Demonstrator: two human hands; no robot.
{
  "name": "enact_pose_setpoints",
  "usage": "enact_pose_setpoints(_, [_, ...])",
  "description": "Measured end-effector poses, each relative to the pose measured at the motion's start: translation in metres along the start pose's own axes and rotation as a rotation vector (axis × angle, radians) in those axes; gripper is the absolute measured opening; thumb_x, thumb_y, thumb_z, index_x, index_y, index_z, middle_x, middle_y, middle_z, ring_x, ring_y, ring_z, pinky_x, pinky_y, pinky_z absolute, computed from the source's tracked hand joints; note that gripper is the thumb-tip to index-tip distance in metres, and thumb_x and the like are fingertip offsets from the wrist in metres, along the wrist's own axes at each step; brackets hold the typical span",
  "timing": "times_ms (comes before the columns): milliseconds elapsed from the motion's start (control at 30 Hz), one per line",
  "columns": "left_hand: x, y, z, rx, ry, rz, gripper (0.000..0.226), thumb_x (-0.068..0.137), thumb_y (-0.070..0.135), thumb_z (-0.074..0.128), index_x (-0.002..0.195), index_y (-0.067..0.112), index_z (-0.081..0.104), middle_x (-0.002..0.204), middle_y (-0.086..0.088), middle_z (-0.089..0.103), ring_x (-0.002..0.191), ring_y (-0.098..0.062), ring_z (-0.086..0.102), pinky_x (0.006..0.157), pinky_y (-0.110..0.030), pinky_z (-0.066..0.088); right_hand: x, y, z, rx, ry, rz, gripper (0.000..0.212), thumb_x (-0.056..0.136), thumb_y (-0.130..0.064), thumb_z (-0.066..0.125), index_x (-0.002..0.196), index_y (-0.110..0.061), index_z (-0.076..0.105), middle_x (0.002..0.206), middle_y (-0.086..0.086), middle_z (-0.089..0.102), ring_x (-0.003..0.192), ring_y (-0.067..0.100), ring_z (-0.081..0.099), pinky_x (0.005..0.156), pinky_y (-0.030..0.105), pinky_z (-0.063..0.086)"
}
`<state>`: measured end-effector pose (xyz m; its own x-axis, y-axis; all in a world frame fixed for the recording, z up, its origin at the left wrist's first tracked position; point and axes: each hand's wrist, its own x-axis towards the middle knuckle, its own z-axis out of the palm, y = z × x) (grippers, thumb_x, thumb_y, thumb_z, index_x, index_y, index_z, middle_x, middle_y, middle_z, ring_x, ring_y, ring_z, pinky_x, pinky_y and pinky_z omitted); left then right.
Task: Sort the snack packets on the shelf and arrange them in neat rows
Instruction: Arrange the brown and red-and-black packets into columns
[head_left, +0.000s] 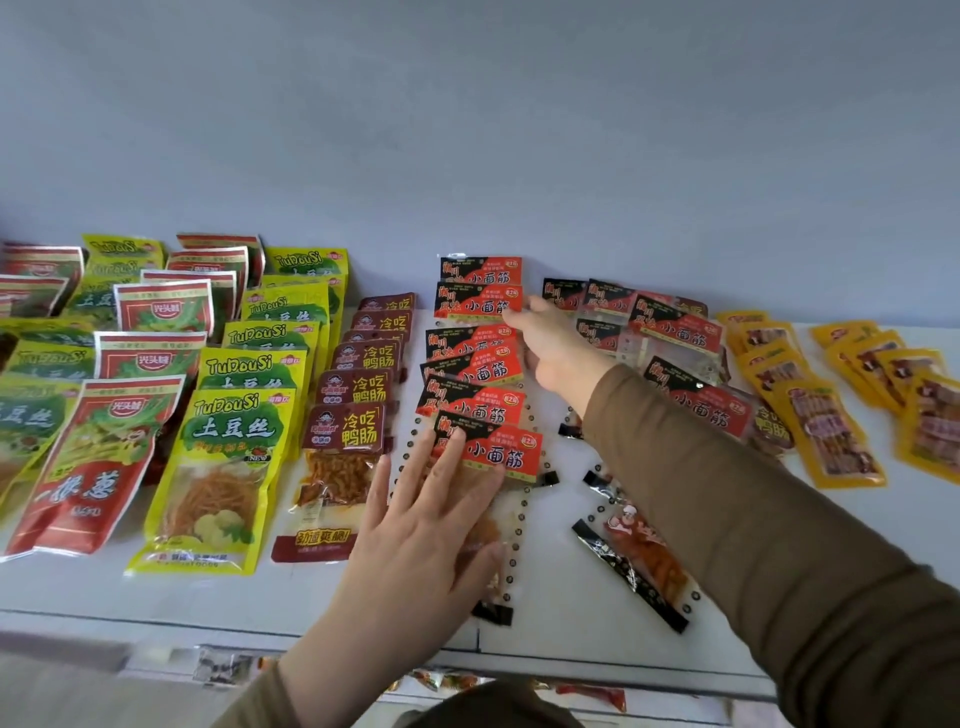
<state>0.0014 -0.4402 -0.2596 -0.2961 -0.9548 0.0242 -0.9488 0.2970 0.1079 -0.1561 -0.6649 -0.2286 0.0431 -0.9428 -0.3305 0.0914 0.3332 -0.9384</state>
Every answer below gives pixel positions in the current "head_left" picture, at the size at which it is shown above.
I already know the person's right hand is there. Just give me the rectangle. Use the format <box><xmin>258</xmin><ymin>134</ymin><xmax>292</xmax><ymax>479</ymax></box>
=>
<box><xmin>503</xmin><ymin>296</ymin><xmax>616</xmax><ymax>418</ymax></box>

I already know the person's right forearm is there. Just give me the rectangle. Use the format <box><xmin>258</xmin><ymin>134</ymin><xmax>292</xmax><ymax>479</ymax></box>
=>
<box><xmin>581</xmin><ymin>365</ymin><xmax>960</xmax><ymax>728</ymax></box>

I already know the yellow green snack packet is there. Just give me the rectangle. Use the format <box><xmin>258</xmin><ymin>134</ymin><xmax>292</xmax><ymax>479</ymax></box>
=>
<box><xmin>86</xmin><ymin>258</ymin><xmax>163</xmax><ymax>279</ymax></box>
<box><xmin>222</xmin><ymin>320</ymin><xmax>322</xmax><ymax>354</ymax></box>
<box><xmin>0</xmin><ymin>374</ymin><xmax>80</xmax><ymax>519</ymax></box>
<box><xmin>3</xmin><ymin>341</ymin><xmax>97</xmax><ymax>382</ymax></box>
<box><xmin>0</xmin><ymin>318</ymin><xmax>99</xmax><ymax>348</ymax></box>
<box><xmin>82</xmin><ymin>233</ymin><xmax>166</xmax><ymax>260</ymax></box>
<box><xmin>125</xmin><ymin>387</ymin><xmax>298</xmax><ymax>577</ymax></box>
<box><xmin>63</xmin><ymin>275</ymin><xmax>140</xmax><ymax>329</ymax></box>

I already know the person's left forearm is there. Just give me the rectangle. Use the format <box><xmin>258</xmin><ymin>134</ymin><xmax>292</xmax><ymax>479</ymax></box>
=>
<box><xmin>213</xmin><ymin>592</ymin><xmax>410</xmax><ymax>728</ymax></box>

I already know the white purple snack packet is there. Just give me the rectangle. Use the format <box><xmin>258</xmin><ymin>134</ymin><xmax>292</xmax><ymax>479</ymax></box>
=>
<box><xmin>193</xmin><ymin>648</ymin><xmax>256</xmax><ymax>688</ymax></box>

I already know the row of white red snacks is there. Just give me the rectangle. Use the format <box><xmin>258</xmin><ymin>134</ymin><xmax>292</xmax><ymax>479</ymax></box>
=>
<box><xmin>389</xmin><ymin>669</ymin><xmax>481</xmax><ymax>695</ymax></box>

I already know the row of orange clear snacks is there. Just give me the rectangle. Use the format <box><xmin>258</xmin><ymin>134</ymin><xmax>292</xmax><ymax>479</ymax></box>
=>
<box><xmin>742</xmin><ymin>320</ymin><xmax>960</xmax><ymax>490</ymax></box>

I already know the pile of black red snacks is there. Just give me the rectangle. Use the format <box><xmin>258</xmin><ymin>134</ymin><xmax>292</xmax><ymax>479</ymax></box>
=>
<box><xmin>416</xmin><ymin>256</ymin><xmax>759</xmax><ymax>635</ymax></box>

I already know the person's left hand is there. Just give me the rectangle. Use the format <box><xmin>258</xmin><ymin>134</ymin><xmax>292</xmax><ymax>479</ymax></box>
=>
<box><xmin>329</xmin><ymin>425</ymin><xmax>508</xmax><ymax>669</ymax></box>

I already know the stack of maroon snacks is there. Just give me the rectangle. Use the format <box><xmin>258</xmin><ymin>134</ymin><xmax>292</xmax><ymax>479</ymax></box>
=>
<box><xmin>674</xmin><ymin>296</ymin><xmax>796</xmax><ymax>455</ymax></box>

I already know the white metal shelf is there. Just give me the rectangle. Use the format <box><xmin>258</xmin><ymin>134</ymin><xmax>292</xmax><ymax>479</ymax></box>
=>
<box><xmin>0</xmin><ymin>0</ymin><xmax>960</xmax><ymax>728</ymax></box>

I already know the red foil snack packet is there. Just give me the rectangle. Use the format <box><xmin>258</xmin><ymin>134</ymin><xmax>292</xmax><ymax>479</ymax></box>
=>
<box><xmin>113</xmin><ymin>279</ymin><xmax>215</xmax><ymax>334</ymax></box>
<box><xmin>0</xmin><ymin>275</ymin><xmax>70</xmax><ymax>319</ymax></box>
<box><xmin>95</xmin><ymin>331</ymin><xmax>208</xmax><ymax>380</ymax></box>
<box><xmin>2</xmin><ymin>374</ymin><xmax>187</xmax><ymax>564</ymax></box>
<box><xmin>3</xmin><ymin>243</ymin><xmax>85</xmax><ymax>283</ymax></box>

